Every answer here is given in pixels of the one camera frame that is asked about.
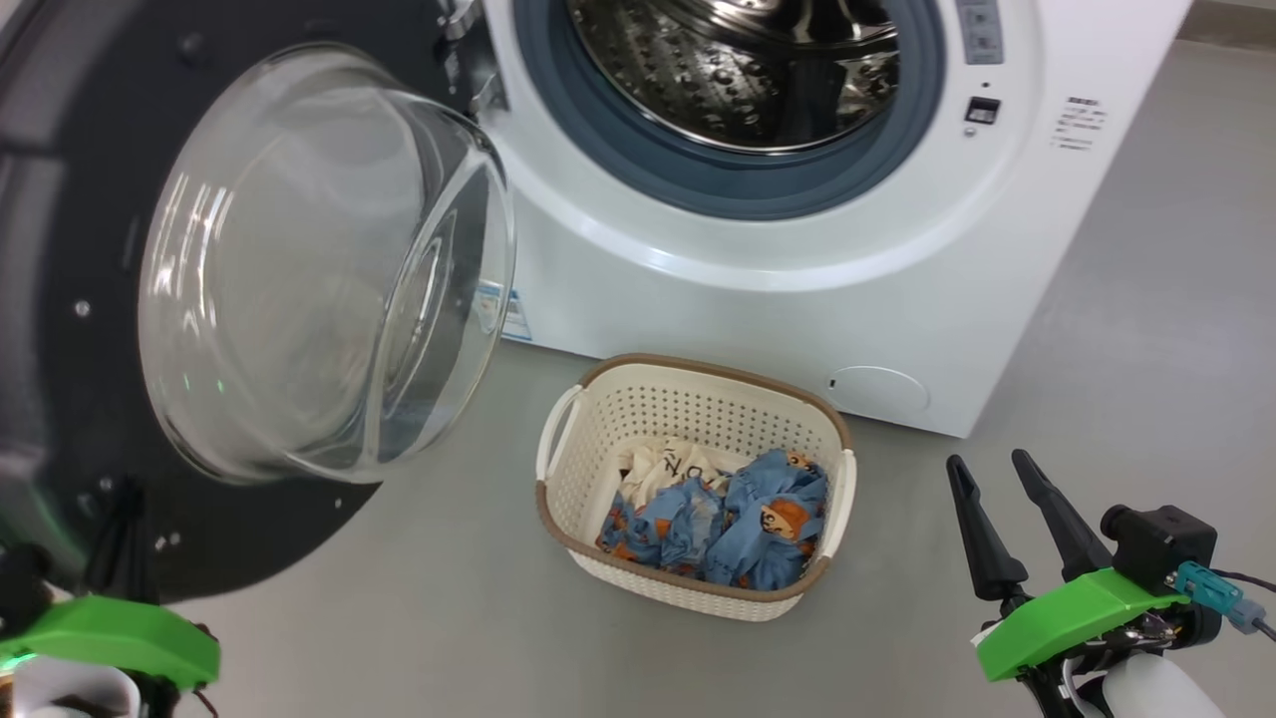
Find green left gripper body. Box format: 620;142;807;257
0;595;220;718

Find black text notice sticker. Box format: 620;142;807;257
1050;95;1110;153

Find cream perforated laundry basket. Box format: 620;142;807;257
535;353;858;623

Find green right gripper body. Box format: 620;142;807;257
975;568;1223;718

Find white front-load washing machine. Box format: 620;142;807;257
439;0;1194;440

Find round white filter cover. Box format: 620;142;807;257
825;365;931;418

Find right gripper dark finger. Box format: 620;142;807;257
1011;449;1115;583
946;455;1029;602

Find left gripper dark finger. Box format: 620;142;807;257
86;481;154;602

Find blue bear patterned garment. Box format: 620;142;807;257
703;449;830;591

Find grey warning label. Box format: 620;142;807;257
955;0;1005;66

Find cream and blue garment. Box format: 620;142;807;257
596;437;734;574

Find silver door hinge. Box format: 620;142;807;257
436;0;507;119

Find black round glass washer door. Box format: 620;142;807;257
0;0;519;604

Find blue energy label sticker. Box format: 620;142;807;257
477;282;529;343

